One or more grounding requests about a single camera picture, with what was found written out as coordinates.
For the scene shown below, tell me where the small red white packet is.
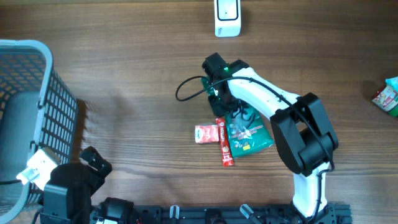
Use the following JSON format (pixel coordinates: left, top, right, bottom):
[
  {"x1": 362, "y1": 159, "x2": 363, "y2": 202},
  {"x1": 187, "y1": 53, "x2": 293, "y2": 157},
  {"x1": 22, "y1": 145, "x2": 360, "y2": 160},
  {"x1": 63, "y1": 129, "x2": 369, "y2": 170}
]
[{"x1": 195, "y1": 124, "x2": 220, "y2": 144}]

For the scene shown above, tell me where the green 3M gloves packet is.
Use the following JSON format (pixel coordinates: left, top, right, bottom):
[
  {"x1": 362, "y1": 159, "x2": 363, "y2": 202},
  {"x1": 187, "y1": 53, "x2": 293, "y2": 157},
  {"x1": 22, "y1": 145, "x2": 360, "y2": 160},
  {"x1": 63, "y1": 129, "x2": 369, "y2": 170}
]
[{"x1": 206, "y1": 88, "x2": 274, "y2": 158}]

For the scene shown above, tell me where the red stick packet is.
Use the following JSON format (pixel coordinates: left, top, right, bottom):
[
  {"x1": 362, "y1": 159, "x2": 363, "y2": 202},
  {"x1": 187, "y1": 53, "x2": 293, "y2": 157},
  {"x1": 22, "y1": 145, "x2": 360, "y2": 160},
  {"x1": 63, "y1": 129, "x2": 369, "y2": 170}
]
[{"x1": 216, "y1": 118, "x2": 234, "y2": 167}]

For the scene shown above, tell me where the green lid Knorr jar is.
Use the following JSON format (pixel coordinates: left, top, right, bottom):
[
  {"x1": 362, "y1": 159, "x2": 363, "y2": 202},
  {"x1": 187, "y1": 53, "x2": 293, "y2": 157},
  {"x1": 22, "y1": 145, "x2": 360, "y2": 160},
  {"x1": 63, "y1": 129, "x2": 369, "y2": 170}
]
[{"x1": 372, "y1": 85, "x2": 397, "y2": 117}]

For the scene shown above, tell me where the light blue wipes packet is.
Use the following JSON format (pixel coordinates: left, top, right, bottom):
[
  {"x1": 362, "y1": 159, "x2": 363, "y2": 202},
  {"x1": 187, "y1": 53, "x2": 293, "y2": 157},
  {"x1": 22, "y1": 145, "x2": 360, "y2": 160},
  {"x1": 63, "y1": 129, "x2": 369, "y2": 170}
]
[{"x1": 385, "y1": 77, "x2": 398, "y2": 91}]

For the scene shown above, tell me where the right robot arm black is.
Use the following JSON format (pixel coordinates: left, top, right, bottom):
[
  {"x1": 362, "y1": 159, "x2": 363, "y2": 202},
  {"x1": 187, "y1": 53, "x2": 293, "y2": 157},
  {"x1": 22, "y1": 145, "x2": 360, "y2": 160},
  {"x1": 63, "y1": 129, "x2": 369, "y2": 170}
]
[{"x1": 201, "y1": 53, "x2": 338, "y2": 223}]

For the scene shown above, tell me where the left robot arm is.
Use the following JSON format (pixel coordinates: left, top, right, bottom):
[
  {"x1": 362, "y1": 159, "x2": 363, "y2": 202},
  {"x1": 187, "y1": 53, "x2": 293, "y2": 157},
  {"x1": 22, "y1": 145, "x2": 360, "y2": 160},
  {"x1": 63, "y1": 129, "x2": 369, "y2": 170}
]
[{"x1": 40, "y1": 146, "x2": 142, "y2": 224}]

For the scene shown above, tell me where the white barcode scanner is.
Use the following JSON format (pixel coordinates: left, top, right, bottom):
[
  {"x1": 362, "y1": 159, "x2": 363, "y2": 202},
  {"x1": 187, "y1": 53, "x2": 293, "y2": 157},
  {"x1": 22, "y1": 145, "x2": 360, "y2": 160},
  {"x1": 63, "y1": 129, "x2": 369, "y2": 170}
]
[{"x1": 214, "y1": 0, "x2": 242, "y2": 38}]

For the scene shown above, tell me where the grey plastic mesh basket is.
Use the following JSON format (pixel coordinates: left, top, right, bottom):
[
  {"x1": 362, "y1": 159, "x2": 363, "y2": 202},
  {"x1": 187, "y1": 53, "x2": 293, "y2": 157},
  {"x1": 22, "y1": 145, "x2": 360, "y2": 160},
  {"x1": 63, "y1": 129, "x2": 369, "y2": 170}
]
[{"x1": 1, "y1": 40, "x2": 78, "y2": 223}]

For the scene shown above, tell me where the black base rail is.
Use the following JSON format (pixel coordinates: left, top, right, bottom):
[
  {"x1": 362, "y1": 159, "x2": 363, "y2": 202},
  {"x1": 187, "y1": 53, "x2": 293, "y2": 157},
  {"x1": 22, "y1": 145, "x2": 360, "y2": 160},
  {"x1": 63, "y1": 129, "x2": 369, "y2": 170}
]
[{"x1": 89, "y1": 203, "x2": 353, "y2": 224}]

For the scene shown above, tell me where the left camera cable black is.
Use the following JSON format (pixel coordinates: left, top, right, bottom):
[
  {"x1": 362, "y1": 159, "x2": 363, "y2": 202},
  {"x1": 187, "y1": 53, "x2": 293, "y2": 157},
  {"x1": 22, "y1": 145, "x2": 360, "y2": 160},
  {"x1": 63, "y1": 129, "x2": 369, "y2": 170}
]
[{"x1": 0, "y1": 179, "x2": 21, "y2": 185}]

